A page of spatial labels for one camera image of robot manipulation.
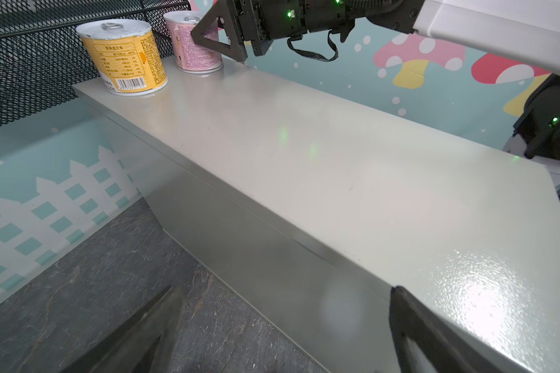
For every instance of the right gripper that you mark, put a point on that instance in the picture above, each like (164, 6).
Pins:
(227, 24)

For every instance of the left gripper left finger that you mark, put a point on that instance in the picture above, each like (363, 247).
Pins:
(143, 343)

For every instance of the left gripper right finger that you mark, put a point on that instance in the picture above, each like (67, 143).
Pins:
(425, 343)

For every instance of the pink label can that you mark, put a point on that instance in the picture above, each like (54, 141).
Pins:
(190, 57)

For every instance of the yellow label can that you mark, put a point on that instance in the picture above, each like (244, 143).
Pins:
(125, 54)

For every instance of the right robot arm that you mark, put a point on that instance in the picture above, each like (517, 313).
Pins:
(516, 36)

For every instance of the beige metal cabinet counter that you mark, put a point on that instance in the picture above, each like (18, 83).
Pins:
(312, 208)

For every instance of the black mesh wall basket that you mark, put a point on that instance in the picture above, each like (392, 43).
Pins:
(42, 57)

